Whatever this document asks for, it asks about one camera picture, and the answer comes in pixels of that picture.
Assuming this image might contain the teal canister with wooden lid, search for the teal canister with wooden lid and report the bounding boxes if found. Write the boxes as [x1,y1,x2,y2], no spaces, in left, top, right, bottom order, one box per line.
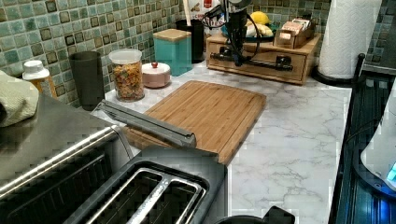
[153,29,192,77]

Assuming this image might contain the wooden drawer with black handle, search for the wooden drawer with black handle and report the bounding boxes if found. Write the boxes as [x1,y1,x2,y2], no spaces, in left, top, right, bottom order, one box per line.
[206,41,314,85]

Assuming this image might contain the grey two slot toaster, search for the grey two slot toaster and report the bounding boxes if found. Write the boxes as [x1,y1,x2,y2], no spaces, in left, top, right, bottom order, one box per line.
[63,146,227,224]

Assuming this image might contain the black object at bottom edge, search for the black object at bottom edge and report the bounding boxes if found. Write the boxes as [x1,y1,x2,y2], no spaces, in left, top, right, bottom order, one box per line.
[215,205,296,224]

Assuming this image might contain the teal plate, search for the teal plate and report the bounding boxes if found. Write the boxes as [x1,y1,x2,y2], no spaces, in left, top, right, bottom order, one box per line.
[219,22,279,44]

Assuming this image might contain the pink ceramic lidded bowl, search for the pink ceramic lidded bowl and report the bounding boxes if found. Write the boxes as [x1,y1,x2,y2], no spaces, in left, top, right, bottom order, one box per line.
[142,63,171,89]

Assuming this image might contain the wooden tea bag organiser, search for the wooden tea bag organiser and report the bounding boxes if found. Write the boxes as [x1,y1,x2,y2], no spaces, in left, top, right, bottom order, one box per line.
[273,19,316,49]

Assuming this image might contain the banana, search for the banana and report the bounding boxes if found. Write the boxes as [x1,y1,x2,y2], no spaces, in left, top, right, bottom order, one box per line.
[247,22,274,37]

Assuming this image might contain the dark grey tumbler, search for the dark grey tumbler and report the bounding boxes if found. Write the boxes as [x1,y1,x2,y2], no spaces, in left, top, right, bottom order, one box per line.
[69,51,105,111]

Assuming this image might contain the bamboo cutting board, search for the bamboo cutting board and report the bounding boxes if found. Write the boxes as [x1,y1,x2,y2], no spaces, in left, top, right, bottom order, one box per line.
[123,80,268,166]

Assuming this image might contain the grey foil wrap box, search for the grey foil wrap box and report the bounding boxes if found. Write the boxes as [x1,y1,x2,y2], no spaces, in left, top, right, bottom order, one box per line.
[96,100,197,147]

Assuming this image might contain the clear jar of colourful cereal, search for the clear jar of colourful cereal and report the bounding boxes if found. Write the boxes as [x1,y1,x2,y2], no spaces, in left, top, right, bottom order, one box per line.
[108,49,145,102]

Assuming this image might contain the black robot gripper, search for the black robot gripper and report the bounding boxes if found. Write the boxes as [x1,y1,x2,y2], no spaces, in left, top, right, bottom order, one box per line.
[224,0,252,66]

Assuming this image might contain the black utensil holder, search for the black utensil holder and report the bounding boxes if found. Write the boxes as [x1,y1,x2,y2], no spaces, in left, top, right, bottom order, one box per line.
[176,0,205,63]

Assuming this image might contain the white capped amber bottle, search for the white capped amber bottle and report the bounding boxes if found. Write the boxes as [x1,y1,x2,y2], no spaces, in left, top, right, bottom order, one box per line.
[22,60,57,99]

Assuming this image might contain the cream folded cloth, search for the cream folded cloth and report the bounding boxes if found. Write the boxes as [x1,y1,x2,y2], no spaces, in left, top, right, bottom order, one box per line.
[0,72,39,127]

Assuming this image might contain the white paper towel roll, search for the white paper towel roll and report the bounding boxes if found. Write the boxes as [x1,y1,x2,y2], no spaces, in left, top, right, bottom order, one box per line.
[318,0,382,79]

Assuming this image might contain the yellow lemon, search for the yellow lemon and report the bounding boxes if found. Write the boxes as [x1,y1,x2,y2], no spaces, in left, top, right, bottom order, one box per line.
[250,11,271,25]

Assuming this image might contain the black paper towel holder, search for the black paper towel holder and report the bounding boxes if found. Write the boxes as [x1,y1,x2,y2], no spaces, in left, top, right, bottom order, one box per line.
[311,53,365,88]

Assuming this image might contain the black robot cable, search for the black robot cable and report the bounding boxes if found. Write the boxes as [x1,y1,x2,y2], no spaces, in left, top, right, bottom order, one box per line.
[201,4,262,62]

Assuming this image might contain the wooden drawer cabinet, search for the wooden drawer cabinet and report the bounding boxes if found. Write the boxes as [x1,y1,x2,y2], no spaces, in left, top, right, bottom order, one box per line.
[206,34,321,85]

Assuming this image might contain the stainless toaster oven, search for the stainless toaster oven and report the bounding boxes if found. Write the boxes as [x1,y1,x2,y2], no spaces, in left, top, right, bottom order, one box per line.
[0,94,133,224]

